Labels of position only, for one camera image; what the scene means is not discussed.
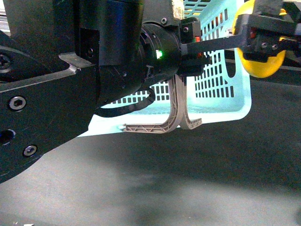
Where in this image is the yellow mango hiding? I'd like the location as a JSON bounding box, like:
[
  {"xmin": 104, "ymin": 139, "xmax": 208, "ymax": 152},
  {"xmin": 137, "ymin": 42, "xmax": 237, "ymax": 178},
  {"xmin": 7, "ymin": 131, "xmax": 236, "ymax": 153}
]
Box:
[{"xmin": 232, "ymin": 0, "xmax": 286, "ymax": 78}]

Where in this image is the light blue plastic basket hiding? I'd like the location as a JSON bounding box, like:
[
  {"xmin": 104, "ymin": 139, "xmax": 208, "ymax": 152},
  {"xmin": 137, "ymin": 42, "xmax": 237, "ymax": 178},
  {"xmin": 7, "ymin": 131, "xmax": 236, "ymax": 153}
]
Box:
[{"xmin": 85, "ymin": 0, "xmax": 251, "ymax": 136}]

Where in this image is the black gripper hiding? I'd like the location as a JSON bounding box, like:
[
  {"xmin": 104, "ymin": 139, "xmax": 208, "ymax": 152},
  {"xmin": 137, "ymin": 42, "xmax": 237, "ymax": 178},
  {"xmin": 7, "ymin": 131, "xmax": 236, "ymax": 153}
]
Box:
[{"xmin": 181, "ymin": 0, "xmax": 301, "ymax": 62}]

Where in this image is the grey basket handle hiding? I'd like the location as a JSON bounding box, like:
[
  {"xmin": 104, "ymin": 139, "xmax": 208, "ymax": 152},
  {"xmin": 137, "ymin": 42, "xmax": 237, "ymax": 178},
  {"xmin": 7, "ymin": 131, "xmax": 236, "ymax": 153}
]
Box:
[{"xmin": 123, "ymin": 75, "xmax": 202, "ymax": 134}]

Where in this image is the black cable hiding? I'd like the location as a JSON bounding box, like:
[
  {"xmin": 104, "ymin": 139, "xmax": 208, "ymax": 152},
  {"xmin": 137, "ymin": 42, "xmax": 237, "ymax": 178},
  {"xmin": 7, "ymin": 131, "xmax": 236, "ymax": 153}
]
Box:
[{"xmin": 95, "ymin": 88, "xmax": 156, "ymax": 118}]

